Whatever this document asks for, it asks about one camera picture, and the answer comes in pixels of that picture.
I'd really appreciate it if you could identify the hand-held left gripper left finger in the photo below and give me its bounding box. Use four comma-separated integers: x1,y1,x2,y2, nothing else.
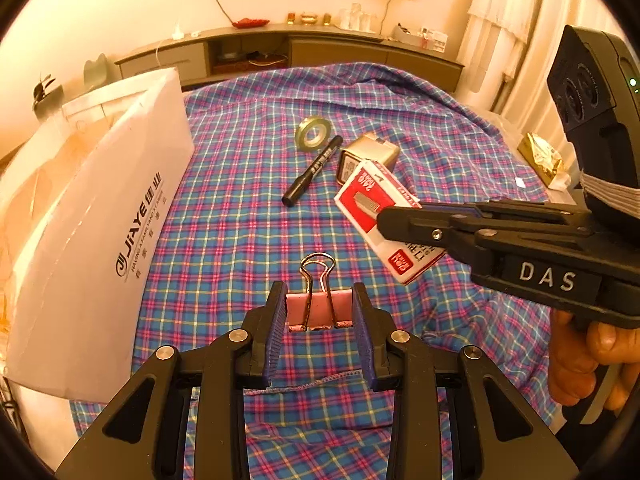
55,281,288,480

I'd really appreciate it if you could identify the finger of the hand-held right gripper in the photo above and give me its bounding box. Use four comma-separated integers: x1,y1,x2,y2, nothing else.
421,200,591,221
376,205,596,272

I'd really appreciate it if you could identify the person's right hand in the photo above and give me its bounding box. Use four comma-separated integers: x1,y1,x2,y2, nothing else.
547,307,640,413

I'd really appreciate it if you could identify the dark potted plant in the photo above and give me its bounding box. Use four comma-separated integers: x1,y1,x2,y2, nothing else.
32,74,56,103

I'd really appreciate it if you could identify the red white staple box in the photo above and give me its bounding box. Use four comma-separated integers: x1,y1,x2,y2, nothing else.
333,159,447,287

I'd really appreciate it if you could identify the green plastic chair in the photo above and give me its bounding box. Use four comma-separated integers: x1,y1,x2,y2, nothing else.
82,54,108,86

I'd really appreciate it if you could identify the white cardboard box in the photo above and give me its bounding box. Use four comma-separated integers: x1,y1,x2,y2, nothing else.
0,67,197,403

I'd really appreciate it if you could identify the cluster of clear glasses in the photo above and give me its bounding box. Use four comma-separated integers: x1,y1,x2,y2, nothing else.
337,4,378,33

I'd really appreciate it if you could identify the green tape roll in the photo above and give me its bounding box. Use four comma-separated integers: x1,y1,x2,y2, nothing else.
295,116,333,152

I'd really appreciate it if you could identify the white storage box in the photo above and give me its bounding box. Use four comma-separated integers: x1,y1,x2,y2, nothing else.
392,24,448,56

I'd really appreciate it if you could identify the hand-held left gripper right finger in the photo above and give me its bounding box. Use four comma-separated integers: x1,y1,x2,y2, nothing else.
352,282,581,480

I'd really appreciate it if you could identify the grey television cabinet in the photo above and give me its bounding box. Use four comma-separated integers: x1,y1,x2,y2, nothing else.
115,27,466,93

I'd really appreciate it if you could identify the blue pink plaid cloth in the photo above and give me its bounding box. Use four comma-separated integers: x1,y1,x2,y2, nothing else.
70,61,563,480

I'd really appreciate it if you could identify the pink binder clip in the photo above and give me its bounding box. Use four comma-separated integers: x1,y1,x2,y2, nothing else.
285,254,356,333

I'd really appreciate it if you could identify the black marker pen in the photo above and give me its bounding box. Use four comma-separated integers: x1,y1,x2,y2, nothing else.
281,135,344,207

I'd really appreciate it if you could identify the gold foil package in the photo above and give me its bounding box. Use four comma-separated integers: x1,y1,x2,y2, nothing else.
516,131,571,191

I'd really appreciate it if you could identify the black television cable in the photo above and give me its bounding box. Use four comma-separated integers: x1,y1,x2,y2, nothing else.
209,0,236,26

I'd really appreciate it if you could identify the white curtain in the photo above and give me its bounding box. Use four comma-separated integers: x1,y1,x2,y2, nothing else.
467,0,546,116

